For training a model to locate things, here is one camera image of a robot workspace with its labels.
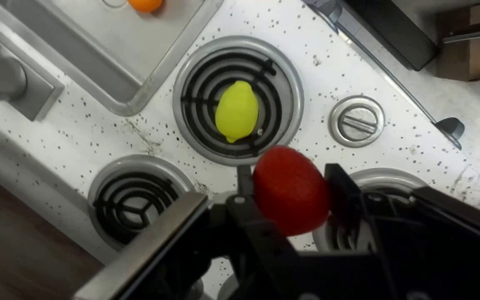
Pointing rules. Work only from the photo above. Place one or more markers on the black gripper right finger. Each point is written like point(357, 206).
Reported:
point(348, 206)

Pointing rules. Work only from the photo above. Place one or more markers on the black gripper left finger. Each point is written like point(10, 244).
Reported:
point(245, 222)

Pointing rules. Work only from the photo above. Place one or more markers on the small red toy object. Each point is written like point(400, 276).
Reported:
point(290, 189)

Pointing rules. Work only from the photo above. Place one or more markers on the grey round stove knob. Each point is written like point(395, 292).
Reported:
point(357, 121)

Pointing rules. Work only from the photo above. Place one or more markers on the yellow toy lemon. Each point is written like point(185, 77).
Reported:
point(237, 111)

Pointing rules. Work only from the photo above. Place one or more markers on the orange toy fruit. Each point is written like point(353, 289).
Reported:
point(147, 4)

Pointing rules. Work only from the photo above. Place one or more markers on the grey toy sink basin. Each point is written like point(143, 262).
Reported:
point(83, 44)

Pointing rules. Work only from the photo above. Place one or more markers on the grey toy faucet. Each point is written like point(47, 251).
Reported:
point(0, 77)

